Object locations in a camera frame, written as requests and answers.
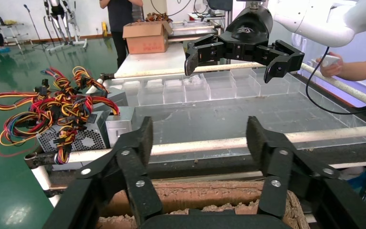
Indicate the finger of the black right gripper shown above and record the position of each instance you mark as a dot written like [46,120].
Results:
[285,60]
[202,52]

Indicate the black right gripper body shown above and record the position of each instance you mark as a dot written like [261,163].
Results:
[249,34]

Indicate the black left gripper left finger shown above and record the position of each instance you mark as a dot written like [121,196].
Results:
[135,177]

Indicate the clear acrylic tray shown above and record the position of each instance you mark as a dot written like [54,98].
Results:
[233,117]

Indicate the standing person in black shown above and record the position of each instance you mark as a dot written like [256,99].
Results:
[119,19]

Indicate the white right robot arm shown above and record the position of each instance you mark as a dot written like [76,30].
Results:
[322,22]

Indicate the white pvc leg pipe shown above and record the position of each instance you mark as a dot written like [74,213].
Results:
[42,180]

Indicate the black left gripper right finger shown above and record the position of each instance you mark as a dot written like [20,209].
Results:
[274,189]

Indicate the small clear acrylic box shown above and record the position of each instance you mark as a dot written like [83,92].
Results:
[247,88]
[174,94]
[222,90]
[151,96]
[197,93]
[277,89]

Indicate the humanoid robot on stand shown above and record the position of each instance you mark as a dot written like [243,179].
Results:
[57,11]

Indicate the operator hand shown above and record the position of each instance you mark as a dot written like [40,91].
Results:
[333,71]

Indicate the black frame beam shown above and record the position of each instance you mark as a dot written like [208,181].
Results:
[202,169]

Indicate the mesh-sided grey power supply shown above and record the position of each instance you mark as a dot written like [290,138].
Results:
[88,139]

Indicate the operator forearm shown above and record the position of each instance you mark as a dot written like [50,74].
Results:
[356,71]

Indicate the yellow floor sign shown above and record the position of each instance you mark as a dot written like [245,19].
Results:
[104,29]

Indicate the cardboard box with red print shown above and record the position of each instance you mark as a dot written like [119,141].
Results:
[146,41]

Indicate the black microphone stand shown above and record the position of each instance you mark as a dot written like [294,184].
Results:
[33,23]

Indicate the metal pipe shelf rack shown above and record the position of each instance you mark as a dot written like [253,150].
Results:
[195,27]

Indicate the silver power supply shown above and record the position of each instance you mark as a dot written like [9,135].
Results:
[119,124]

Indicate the white handheld remote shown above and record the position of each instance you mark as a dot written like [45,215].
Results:
[329,60]

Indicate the plain grey power supply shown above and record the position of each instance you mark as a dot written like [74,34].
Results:
[118,98]

